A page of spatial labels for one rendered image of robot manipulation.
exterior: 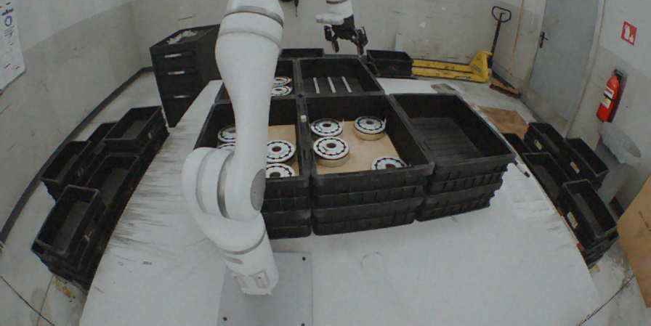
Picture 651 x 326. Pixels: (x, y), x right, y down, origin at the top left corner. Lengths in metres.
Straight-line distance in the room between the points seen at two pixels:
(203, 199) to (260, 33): 0.22
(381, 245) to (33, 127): 3.37
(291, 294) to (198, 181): 0.33
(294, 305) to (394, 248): 0.33
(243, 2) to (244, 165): 0.21
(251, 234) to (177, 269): 0.41
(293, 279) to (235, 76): 0.42
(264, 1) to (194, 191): 0.26
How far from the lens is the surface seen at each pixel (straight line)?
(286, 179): 0.59
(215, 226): 0.42
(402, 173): 0.64
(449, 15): 4.47
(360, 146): 0.86
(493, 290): 0.81
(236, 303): 0.60
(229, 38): 0.37
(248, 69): 0.35
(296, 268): 0.61
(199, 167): 0.35
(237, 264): 0.48
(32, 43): 3.51
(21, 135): 3.36
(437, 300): 0.73
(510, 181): 1.16
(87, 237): 1.39
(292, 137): 0.89
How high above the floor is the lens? 1.33
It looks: 36 degrees down
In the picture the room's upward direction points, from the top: 1 degrees clockwise
